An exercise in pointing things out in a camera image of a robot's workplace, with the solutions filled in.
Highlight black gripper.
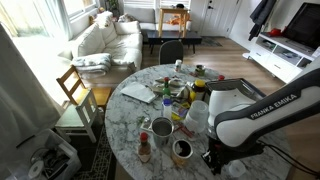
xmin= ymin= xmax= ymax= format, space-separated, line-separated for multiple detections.
xmin=201 ymin=137 xmax=234 ymax=175

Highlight red item on cabinet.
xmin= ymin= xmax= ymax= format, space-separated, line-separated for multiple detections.
xmin=269 ymin=27 xmax=283 ymax=37

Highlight translucent plastic container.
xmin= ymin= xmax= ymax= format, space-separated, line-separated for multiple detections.
xmin=183 ymin=99 xmax=210 ymax=134

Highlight steel mug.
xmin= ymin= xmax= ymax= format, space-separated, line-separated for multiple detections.
xmin=147 ymin=116 xmax=175 ymax=148

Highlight colourful snack packets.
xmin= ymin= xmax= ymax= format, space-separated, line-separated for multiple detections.
xmin=171 ymin=101 xmax=191 ymax=121

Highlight hot sauce bottle red cap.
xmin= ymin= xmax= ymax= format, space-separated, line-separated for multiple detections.
xmin=137 ymin=131 xmax=153 ymax=164

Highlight yellow lemon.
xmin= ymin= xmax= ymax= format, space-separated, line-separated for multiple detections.
xmin=188 ymin=89 xmax=197 ymax=103

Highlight white bottle blue cap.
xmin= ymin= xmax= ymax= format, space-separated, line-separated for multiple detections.
xmin=162 ymin=98 xmax=173 ymax=121

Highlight dark jar yellow lid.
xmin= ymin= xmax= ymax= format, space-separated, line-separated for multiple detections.
xmin=192 ymin=78 xmax=207 ymax=101

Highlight green bottle red cap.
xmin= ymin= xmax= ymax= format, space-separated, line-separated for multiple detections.
xmin=162 ymin=76 xmax=172 ymax=100

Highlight white paper sheet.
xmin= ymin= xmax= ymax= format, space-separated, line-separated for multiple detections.
xmin=119 ymin=81 xmax=158 ymax=104

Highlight small white bottle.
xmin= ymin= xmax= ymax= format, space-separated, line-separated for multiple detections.
xmin=174 ymin=58 xmax=183 ymax=73

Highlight dark patterned rug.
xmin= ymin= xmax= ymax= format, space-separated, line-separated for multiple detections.
xmin=71 ymin=123 xmax=118 ymax=180

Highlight black shell chair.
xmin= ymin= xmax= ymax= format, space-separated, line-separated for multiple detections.
xmin=158 ymin=39 xmax=185 ymax=65

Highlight black coffee table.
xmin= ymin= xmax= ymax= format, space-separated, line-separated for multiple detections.
xmin=146 ymin=29 xmax=203 ymax=55

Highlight wooden chair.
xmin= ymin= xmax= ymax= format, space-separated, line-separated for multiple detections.
xmin=55 ymin=64 xmax=113 ymax=108

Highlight white door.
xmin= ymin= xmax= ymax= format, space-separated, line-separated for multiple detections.
xmin=199 ymin=0 xmax=241 ymax=37

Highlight white chair green seat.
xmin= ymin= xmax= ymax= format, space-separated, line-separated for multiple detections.
xmin=54 ymin=88 xmax=101 ymax=144

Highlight orange plush toy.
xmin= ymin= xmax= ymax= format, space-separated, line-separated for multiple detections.
xmin=166 ymin=14 xmax=191 ymax=26

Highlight white sofa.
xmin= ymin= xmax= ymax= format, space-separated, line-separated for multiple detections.
xmin=58 ymin=10 xmax=144 ymax=88

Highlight dark hanging jacket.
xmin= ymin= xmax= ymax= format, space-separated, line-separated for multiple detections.
xmin=248 ymin=0 xmax=278 ymax=42

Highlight folded grey blanket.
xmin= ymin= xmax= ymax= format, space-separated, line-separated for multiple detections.
xmin=70 ymin=52 xmax=113 ymax=75

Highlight tall wooden side table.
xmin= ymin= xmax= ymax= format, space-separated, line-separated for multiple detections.
xmin=157 ymin=7 xmax=189 ymax=38

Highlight clear plastic storage bin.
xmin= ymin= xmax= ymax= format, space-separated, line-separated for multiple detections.
xmin=0 ymin=128 xmax=83 ymax=180

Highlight grey two-seat sofa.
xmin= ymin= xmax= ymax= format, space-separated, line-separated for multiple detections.
xmin=123 ymin=6 xmax=193 ymax=32

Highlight black television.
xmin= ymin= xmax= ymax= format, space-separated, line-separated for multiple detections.
xmin=283 ymin=2 xmax=320 ymax=51

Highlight white curtain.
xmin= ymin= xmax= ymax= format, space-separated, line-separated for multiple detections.
xmin=0 ymin=21 xmax=64 ymax=168

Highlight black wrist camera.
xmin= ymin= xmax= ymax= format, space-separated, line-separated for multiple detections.
xmin=233 ymin=141 xmax=266 ymax=161

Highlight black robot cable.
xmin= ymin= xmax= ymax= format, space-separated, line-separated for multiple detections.
xmin=258 ymin=139 xmax=320 ymax=178

